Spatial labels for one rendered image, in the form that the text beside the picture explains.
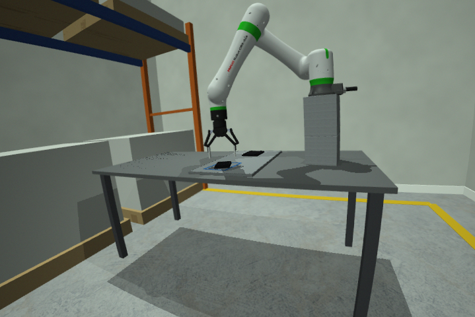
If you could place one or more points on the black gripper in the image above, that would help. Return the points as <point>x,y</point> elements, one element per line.
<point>220,130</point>

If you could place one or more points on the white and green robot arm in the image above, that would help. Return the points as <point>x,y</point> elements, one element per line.
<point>318,66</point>

